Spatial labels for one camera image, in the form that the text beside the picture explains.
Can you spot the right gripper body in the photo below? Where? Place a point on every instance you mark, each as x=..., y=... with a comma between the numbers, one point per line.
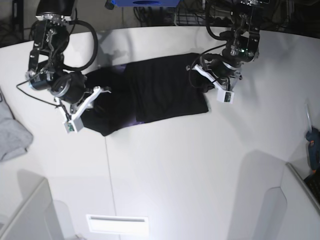
x=70, y=91

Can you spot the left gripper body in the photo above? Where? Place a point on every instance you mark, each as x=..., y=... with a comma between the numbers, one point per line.
x=222, y=73

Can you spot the black T-shirt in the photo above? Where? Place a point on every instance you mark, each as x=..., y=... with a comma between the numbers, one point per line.
x=144, y=92

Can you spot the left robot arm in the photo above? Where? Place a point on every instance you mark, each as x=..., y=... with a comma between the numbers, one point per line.
x=241, y=46

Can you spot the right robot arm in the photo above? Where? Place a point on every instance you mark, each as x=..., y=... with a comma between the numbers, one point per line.
x=46, y=67

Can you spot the grey cloth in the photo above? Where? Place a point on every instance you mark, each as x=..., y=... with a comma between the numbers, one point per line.
x=15, y=139

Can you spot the blue box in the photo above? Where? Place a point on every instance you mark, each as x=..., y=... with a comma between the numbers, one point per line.
x=145, y=3

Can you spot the blue glue gun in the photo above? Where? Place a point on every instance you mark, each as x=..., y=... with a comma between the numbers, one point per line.
x=313, y=137

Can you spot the black keyboard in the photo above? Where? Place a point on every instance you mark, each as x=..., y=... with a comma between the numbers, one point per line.
x=313, y=183

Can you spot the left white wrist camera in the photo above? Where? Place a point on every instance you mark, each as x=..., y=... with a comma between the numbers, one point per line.
x=225, y=96

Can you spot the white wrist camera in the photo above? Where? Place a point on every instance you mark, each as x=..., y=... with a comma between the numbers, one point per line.
x=73, y=126
x=225, y=96

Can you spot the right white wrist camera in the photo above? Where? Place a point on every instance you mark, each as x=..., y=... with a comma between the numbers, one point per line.
x=73, y=126

